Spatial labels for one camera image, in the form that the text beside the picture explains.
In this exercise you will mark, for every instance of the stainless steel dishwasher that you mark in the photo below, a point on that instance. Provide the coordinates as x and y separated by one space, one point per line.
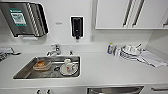
115 90

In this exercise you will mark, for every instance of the black soap dispenser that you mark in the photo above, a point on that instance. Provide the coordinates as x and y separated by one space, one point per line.
76 26

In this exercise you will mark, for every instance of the white cup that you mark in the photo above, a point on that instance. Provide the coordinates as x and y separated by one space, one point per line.
67 64

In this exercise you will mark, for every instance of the white plate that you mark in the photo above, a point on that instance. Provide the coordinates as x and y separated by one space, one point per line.
75 70

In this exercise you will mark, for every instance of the blue dish soap bottle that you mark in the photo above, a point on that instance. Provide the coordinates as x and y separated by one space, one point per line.
111 49

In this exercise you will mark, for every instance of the chrome sink faucet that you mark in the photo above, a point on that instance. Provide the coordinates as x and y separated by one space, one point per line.
53 50

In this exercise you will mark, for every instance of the orange bowl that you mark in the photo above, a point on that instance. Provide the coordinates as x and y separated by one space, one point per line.
42 64

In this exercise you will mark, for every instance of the stack of white dishes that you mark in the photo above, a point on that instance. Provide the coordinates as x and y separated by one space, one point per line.
130 52

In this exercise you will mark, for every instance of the steel kitchen sink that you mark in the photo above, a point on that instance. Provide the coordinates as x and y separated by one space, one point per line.
25 72

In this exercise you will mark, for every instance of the steel paper towel dispenser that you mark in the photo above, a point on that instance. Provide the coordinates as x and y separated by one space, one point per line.
23 20

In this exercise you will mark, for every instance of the white dish cloth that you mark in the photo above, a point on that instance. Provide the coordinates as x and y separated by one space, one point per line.
153 60

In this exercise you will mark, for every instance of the white base cabinet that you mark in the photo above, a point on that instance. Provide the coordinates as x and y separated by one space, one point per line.
20 90

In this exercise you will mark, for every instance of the white wall outlet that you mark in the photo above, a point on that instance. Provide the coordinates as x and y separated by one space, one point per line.
92 38

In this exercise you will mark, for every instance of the white wall cabinet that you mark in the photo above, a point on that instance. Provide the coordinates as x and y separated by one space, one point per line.
113 13

